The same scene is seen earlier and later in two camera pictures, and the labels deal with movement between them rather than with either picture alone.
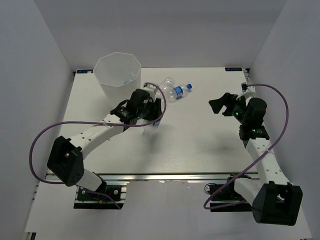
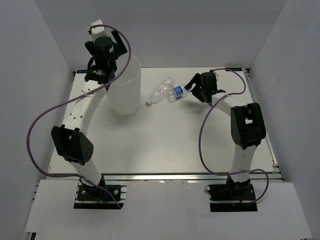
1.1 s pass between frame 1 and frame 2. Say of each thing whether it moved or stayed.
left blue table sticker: stayed
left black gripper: moved
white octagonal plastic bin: stayed
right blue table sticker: stayed
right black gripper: moved
